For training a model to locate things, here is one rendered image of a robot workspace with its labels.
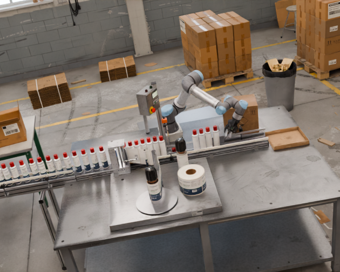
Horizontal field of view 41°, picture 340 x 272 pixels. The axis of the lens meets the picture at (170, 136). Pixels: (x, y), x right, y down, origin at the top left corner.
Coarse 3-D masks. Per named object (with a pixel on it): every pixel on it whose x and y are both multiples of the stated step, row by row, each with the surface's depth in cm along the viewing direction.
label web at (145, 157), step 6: (126, 150) 374; (132, 150) 371; (138, 150) 368; (150, 150) 364; (132, 156) 374; (138, 156) 372; (144, 156) 369; (150, 156) 367; (132, 162) 378; (138, 162) 376; (144, 162) 373; (150, 162) 371
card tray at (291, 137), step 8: (288, 128) 401; (296, 128) 402; (272, 136) 399; (280, 136) 397; (288, 136) 395; (296, 136) 393; (304, 136) 387; (272, 144) 388; (280, 144) 386; (288, 144) 378; (296, 144) 379; (304, 144) 380
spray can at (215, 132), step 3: (213, 126) 378; (216, 126) 377; (213, 129) 379; (216, 129) 378; (213, 132) 379; (216, 132) 378; (213, 135) 381; (216, 135) 379; (213, 138) 383; (216, 138) 381; (219, 138) 383; (216, 141) 382; (219, 141) 383; (216, 144) 383; (219, 144) 384
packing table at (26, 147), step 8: (24, 120) 517; (32, 120) 514; (32, 128) 495; (32, 136) 479; (16, 144) 468; (24, 144) 466; (32, 144) 467; (0, 152) 458; (8, 152) 456; (16, 152) 456; (24, 152) 462; (40, 152) 539; (0, 160) 461
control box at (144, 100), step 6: (144, 90) 365; (150, 90) 363; (138, 96) 361; (144, 96) 358; (150, 96) 362; (138, 102) 364; (144, 102) 361; (150, 102) 363; (144, 108) 365; (150, 108) 364; (156, 108) 372; (144, 114) 368; (150, 114) 366
